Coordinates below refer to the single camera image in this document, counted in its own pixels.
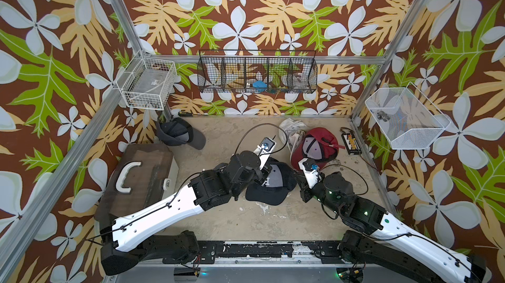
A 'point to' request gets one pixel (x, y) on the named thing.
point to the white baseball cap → (292, 132)
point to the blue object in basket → (260, 85)
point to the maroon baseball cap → (319, 146)
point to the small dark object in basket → (382, 115)
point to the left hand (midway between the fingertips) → (267, 154)
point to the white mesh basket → (408, 118)
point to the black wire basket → (257, 71)
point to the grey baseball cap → (179, 131)
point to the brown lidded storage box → (141, 174)
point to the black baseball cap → (275, 188)
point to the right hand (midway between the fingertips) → (292, 173)
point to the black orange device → (351, 144)
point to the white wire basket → (146, 83)
